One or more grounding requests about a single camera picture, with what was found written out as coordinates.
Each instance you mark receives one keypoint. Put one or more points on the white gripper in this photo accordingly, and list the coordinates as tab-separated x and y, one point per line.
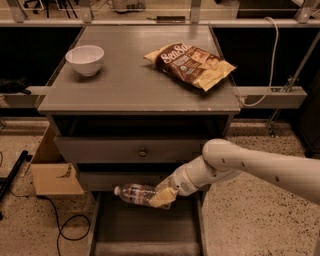
179	181

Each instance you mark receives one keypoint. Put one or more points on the clear plastic water bottle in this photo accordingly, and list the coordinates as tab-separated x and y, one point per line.
135	193

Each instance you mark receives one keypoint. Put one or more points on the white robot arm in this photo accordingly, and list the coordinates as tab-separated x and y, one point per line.
259	204

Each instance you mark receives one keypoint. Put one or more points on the grey open bottom drawer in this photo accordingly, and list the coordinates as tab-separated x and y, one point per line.
121	229

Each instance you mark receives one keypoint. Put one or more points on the grey middle drawer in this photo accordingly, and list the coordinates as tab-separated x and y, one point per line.
107	181

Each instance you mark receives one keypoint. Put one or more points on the grey wooden drawer cabinet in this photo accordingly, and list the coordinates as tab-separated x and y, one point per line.
131	98

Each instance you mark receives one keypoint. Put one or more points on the grey top drawer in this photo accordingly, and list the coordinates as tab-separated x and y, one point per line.
128	150

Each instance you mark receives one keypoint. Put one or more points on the cardboard box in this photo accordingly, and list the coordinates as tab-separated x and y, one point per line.
52	174

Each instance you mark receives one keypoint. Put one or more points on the brown yellow chip bag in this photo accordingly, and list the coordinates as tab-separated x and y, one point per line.
190	64

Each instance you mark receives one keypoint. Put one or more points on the black bar on floor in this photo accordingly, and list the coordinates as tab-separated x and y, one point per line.
5	182

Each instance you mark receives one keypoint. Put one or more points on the white ceramic bowl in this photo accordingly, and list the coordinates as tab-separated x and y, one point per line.
86	60

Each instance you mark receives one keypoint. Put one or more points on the black device on ledge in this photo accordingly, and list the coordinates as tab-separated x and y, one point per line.
170	19

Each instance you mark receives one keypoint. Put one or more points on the black cloth on rail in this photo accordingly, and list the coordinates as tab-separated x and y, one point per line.
11	86

